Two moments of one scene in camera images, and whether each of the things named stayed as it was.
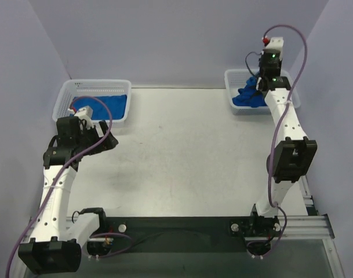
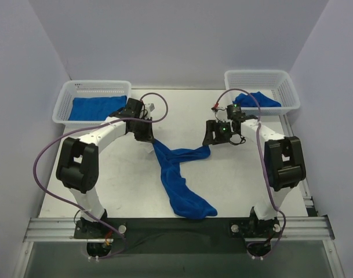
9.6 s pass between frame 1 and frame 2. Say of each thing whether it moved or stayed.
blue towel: stayed
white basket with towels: stayed
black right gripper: moved
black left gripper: moved
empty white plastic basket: stayed
